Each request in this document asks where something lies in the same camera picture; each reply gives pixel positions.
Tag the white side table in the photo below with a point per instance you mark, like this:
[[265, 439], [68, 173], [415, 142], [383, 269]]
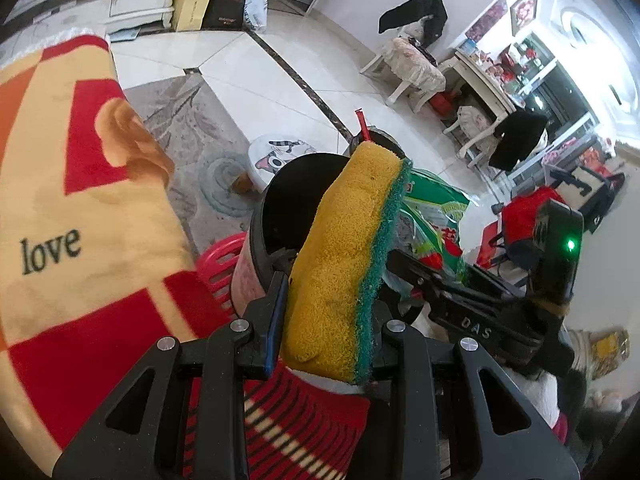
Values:
[[480, 77]]

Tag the cream cardboard box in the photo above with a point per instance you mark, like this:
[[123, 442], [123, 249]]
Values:
[[191, 7]]

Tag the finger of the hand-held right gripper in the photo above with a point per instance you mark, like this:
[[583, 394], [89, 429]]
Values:
[[480, 325], [450, 285]]

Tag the yellow green sponge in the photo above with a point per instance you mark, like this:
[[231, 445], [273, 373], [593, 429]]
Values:
[[340, 270]]

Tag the waste bin with black liner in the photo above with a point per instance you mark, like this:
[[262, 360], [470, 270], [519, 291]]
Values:
[[382, 140]]

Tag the white patterned bag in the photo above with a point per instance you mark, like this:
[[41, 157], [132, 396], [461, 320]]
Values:
[[256, 7]]

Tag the black shopping bag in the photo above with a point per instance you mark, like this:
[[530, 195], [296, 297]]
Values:
[[225, 15]]

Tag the green red snack packet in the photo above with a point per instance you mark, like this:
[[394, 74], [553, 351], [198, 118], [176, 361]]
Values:
[[435, 215]]

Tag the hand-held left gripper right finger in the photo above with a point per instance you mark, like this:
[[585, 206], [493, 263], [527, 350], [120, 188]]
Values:
[[400, 355]]

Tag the black jacket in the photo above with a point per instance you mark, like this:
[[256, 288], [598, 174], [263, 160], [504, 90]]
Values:
[[420, 12], [517, 137]]

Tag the red plastic basket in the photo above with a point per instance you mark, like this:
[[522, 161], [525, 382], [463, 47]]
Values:
[[220, 265]]

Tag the floral wall poster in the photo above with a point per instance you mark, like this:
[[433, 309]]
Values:
[[492, 17]]

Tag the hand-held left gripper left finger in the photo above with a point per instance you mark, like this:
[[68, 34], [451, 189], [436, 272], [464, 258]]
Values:
[[277, 310]]

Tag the flat grey scale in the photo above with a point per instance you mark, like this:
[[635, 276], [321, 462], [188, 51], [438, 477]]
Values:
[[124, 34]]

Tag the beige black tote bag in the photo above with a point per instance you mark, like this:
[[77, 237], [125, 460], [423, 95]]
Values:
[[595, 190]]

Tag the framed floral picture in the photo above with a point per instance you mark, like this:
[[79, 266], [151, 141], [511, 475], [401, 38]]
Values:
[[525, 10]]

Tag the printed orange red blanket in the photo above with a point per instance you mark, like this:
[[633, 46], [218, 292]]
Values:
[[75, 210]]

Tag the long red packet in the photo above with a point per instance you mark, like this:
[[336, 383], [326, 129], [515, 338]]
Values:
[[364, 127]]

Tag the red garment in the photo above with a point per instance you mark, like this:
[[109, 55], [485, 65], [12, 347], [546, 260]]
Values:
[[520, 215]]

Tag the white chair floral cushion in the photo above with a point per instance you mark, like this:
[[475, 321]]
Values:
[[415, 67], [472, 122]]

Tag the red bucket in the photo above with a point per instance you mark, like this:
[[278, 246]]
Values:
[[441, 104]]

